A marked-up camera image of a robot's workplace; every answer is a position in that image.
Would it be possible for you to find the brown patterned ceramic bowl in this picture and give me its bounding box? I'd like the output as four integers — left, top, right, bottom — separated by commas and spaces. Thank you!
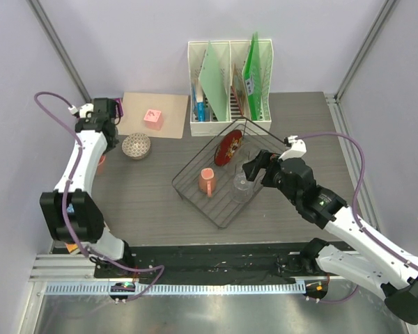
121, 133, 151, 160

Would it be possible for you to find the pink plastic tumbler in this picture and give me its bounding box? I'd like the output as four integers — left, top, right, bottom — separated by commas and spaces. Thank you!
96, 155, 106, 175

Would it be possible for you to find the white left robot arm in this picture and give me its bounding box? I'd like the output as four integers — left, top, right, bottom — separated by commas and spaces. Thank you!
34, 92, 134, 278

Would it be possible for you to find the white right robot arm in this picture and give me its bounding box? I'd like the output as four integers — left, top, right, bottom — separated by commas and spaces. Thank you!
242, 150, 418, 325

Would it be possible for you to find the purple paperback book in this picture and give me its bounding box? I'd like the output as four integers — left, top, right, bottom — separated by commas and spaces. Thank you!
114, 98, 124, 118

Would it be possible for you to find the red floral lacquer plate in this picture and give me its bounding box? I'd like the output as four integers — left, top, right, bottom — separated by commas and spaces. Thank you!
214, 129, 243, 166

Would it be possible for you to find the pink ceramic mug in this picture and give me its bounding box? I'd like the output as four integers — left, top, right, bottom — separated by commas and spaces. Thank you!
199, 168, 217, 198

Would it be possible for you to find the pink cube block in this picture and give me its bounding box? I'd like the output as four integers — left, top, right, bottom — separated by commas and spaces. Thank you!
144, 109, 164, 131

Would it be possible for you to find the illustrated book in organizer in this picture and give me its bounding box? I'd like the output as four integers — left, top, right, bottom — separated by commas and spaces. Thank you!
231, 64, 246, 116

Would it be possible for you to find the brown cardboard sheet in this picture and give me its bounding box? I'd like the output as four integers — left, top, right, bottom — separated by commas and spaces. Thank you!
117, 93, 189, 139

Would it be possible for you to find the blue booklet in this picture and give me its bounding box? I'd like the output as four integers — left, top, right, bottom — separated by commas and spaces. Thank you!
192, 79, 210, 122

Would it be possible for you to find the white file organizer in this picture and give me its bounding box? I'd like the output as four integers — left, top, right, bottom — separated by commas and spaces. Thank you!
187, 39, 274, 136

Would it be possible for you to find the bright green mesh folder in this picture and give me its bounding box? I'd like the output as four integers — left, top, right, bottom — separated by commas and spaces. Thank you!
242, 32, 262, 120

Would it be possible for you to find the light green folder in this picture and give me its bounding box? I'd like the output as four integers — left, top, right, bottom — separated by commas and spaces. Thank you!
199, 41, 229, 122

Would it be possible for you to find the blue Jane Eyre book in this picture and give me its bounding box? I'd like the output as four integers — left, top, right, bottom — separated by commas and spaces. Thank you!
65, 204, 80, 255

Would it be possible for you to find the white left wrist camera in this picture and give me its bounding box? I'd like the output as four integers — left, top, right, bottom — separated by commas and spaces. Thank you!
68, 103, 94, 118

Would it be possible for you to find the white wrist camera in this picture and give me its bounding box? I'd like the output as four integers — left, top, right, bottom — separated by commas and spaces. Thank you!
68, 103, 94, 118
279, 135, 307, 161

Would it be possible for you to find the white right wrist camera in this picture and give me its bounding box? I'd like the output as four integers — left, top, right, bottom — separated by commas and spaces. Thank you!
279, 135, 307, 161

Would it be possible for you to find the black wire dish rack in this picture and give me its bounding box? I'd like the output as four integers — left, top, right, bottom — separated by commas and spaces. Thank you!
172, 118, 284, 229

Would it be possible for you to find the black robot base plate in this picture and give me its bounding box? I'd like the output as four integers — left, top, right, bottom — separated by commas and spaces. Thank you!
91, 242, 326, 285

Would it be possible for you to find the white slotted cable duct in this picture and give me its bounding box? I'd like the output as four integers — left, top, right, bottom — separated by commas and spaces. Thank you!
45, 280, 306, 296

